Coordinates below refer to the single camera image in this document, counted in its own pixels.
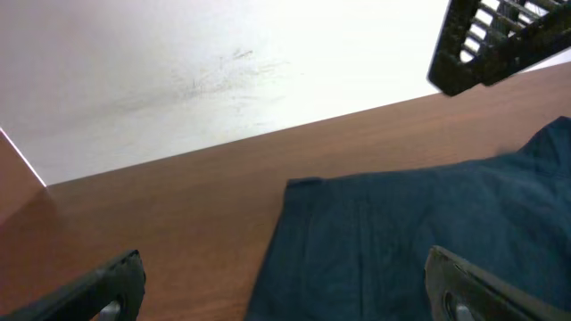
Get navy blue shorts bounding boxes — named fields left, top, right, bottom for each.
left=245, top=117, right=570, bottom=320

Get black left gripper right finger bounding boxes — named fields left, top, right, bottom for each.
left=425, top=246, right=570, bottom=321

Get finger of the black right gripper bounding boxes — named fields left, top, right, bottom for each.
left=427, top=0, right=570, bottom=96

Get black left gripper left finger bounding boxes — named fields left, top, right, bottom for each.
left=1, top=250, right=146, bottom=321

